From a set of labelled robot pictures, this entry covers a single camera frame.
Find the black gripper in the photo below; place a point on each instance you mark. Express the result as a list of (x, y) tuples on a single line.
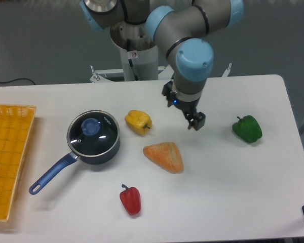
[(195, 119)]

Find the glass lid blue knob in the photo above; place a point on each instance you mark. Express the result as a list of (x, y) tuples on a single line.
[(93, 133)]

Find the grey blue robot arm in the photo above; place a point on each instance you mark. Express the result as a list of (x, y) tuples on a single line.
[(178, 35)]

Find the triangular bread loaf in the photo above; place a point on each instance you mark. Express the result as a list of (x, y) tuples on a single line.
[(166, 155)]

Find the green bell pepper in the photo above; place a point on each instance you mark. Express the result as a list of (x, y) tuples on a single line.
[(247, 128)]

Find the yellow bell pepper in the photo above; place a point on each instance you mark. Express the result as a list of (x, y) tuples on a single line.
[(138, 121)]

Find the red bell pepper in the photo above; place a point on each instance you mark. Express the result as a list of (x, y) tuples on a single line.
[(130, 199)]

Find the dark blue saucepan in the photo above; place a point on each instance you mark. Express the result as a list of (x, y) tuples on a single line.
[(68, 160)]

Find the yellow wicker basket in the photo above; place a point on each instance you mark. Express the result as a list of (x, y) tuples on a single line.
[(15, 126)]

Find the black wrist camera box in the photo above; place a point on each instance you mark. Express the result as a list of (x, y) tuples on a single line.
[(170, 92)]

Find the white base bracket frame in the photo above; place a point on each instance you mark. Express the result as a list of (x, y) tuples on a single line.
[(117, 75)]

